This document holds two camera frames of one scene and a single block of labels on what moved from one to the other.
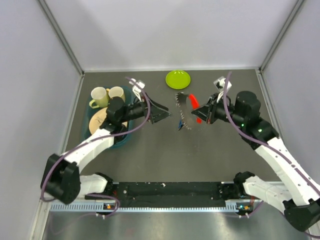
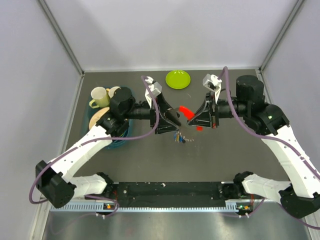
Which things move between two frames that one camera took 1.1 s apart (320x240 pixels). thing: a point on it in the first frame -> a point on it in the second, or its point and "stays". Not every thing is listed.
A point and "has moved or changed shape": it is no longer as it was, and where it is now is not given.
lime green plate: x=178 y=79 stays
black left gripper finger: x=159 y=114 -> x=164 y=126
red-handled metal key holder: x=187 y=104 has moved or changed shape
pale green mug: x=99 y=94 stays
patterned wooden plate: x=97 y=117 stays
